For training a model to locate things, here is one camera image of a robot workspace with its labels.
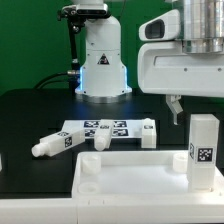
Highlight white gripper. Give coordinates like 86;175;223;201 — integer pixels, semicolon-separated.
137;41;224;125

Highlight white L-shaped fence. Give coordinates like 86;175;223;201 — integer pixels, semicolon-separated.
0;196;224;224

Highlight white marker sheet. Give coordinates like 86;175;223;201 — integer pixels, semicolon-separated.
61;120;142;139

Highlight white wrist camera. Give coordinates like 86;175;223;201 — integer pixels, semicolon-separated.
139;9;181;41

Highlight black cables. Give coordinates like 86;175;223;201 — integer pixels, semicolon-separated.
34;71;81;90

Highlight white desk tabletop tray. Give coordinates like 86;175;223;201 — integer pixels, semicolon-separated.
72;151;224;205

